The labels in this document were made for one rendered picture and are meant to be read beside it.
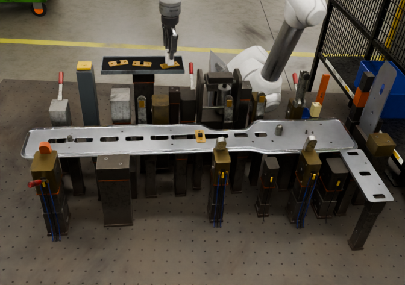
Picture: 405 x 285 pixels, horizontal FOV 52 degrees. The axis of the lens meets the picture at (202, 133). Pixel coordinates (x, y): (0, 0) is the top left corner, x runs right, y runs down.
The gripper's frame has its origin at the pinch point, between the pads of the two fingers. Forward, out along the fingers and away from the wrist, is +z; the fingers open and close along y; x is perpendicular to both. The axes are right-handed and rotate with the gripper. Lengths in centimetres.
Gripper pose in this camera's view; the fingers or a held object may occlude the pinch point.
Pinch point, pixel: (169, 57)
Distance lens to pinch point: 188.2
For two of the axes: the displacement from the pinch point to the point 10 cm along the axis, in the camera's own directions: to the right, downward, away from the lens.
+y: 4.4, 5.7, -6.9
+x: 9.0, -2.3, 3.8
